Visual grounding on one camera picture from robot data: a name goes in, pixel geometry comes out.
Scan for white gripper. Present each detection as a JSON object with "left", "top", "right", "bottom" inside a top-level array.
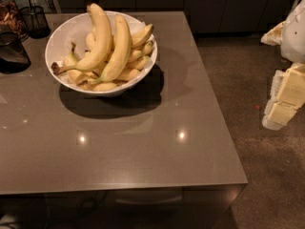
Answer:
[{"left": 260, "top": 0, "right": 305, "bottom": 131}]

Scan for long banana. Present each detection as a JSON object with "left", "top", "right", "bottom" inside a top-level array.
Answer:
[
  {"left": 51, "top": 3, "right": 112, "bottom": 75},
  {"left": 78, "top": 14, "right": 132, "bottom": 86}
]

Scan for small banana right rim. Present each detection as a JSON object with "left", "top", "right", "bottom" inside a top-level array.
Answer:
[{"left": 142, "top": 40, "right": 153, "bottom": 55}]

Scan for banana upper right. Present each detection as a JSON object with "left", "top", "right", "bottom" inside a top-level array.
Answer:
[{"left": 132, "top": 24, "right": 153, "bottom": 49}]

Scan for banana lower right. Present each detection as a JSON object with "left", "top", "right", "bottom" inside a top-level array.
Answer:
[{"left": 127, "top": 55, "right": 150, "bottom": 71}]

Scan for banana middle right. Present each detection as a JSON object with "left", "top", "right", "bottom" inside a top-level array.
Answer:
[{"left": 128, "top": 50, "right": 143, "bottom": 63}]

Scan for banana bottom front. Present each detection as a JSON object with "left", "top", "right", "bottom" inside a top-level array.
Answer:
[{"left": 81, "top": 82, "right": 117, "bottom": 92}]

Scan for banana lower left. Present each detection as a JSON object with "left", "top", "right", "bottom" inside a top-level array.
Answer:
[{"left": 63, "top": 43, "right": 90, "bottom": 84}]

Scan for white bowl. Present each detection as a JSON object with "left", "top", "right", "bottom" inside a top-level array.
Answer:
[{"left": 45, "top": 13, "right": 158, "bottom": 97}]

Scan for black mesh pen cup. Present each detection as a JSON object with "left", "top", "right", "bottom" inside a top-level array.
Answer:
[{"left": 20, "top": 6, "right": 51, "bottom": 39}]

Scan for dark glass container left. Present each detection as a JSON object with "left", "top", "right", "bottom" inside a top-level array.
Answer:
[{"left": 0, "top": 31, "right": 31, "bottom": 73}]

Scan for glass jar with snacks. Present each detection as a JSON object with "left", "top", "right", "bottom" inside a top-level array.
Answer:
[{"left": 0, "top": 0, "right": 28, "bottom": 40}]

